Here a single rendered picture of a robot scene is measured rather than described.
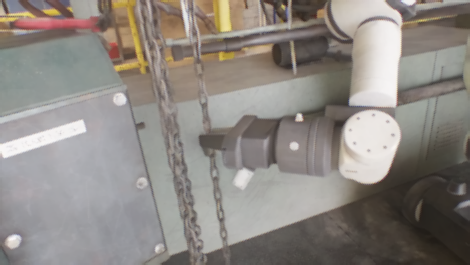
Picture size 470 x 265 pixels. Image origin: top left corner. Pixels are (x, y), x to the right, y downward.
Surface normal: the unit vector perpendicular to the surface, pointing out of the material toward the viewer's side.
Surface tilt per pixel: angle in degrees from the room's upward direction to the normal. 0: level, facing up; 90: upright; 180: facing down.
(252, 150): 90
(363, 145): 40
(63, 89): 45
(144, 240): 90
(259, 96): 90
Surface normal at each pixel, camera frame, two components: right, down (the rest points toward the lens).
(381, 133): -0.31, -0.42
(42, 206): 0.63, 0.26
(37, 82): 0.38, -0.45
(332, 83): 0.34, 0.36
